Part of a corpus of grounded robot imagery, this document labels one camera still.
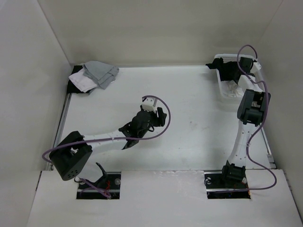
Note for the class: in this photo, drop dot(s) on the white folded tank top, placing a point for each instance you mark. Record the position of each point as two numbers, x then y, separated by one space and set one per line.
81 82

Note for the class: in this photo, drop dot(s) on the white plastic laundry basket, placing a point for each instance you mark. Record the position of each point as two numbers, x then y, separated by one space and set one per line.
244 81

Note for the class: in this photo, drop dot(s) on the grey folded tank top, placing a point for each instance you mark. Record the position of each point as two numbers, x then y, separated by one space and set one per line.
101 74

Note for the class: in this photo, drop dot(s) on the aluminium table rail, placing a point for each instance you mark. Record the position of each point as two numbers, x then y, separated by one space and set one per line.
62 120
269 153

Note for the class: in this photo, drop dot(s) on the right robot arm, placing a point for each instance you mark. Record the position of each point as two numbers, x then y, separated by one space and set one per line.
252 113

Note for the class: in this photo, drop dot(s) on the left aluminium table rail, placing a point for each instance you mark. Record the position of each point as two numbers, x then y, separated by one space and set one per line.
62 120

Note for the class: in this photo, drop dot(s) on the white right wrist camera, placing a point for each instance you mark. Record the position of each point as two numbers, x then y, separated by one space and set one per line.
255 67

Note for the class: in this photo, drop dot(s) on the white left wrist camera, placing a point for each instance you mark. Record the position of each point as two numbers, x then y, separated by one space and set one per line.
149 104

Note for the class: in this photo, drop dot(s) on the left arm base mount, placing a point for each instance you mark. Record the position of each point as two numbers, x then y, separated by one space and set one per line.
106 187

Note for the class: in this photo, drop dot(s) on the white crumpled tank top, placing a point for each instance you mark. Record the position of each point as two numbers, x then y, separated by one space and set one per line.
231 89

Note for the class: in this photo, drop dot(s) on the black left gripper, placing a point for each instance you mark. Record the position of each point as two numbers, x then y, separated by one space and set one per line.
161 116

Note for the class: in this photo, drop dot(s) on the right aluminium table rail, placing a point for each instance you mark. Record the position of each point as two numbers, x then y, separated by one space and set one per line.
269 153

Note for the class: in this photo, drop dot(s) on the black folded tank top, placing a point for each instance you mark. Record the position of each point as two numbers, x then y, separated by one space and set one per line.
71 88

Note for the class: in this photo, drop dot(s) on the black tank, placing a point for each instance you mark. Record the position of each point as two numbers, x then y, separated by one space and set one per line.
71 88
228 71

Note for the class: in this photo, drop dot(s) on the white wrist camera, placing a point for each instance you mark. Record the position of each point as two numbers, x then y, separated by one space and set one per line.
149 104
255 67

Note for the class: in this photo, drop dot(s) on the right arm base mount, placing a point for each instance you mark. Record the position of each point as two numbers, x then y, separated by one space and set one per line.
217 188

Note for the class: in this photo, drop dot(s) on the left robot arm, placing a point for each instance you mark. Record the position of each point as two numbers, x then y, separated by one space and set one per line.
84 160

